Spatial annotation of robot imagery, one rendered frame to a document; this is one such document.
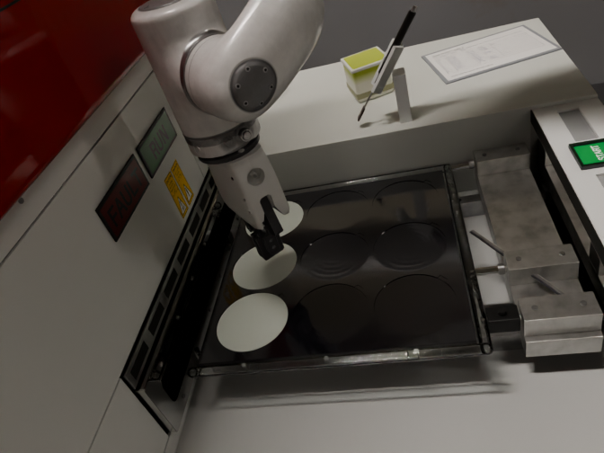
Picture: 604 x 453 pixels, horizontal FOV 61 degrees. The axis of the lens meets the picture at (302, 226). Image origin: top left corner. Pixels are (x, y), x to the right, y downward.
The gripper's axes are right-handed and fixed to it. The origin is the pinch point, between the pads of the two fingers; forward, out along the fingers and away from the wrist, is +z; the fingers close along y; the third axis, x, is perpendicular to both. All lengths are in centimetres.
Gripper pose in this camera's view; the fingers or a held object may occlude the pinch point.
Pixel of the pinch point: (267, 241)
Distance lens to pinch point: 68.0
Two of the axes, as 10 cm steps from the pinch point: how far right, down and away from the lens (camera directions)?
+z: 2.6, 7.6, 6.0
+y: -5.6, -3.9, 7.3
